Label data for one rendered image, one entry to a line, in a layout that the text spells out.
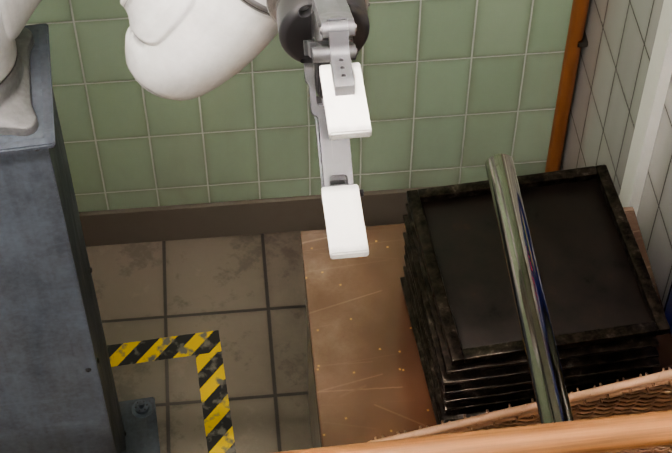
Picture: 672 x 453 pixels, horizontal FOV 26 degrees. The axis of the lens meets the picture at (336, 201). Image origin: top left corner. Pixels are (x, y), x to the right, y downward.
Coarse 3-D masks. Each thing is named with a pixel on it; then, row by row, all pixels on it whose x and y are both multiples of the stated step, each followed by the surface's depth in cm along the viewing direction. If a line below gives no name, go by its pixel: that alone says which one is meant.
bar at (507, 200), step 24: (504, 168) 151; (504, 192) 149; (504, 216) 147; (504, 240) 146; (528, 240) 145; (528, 264) 143; (528, 288) 141; (528, 312) 139; (528, 336) 138; (552, 336) 138; (528, 360) 137; (552, 360) 135; (552, 384) 134; (552, 408) 132
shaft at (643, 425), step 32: (640, 416) 128; (320, 448) 126; (352, 448) 126; (384, 448) 126; (416, 448) 126; (448, 448) 126; (480, 448) 126; (512, 448) 126; (544, 448) 126; (576, 448) 127; (608, 448) 127
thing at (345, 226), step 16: (336, 192) 116; (352, 192) 116; (336, 208) 115; (352, 208) 115; (336, 224) 114; (352, 224) 114; (336, 240) 113; (352, 240) 113; (336, 256) 113; (352, 256) 113
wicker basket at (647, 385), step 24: (600, 384) 178; (624, 384) 176; (648, 384) 177; (528, 408) 178; (576, 408) 180; (600, 408) 180; (624, 408) 180; (648, 408) 182; (408, 432) 180; (432, 432) 179; (456, 432) 180
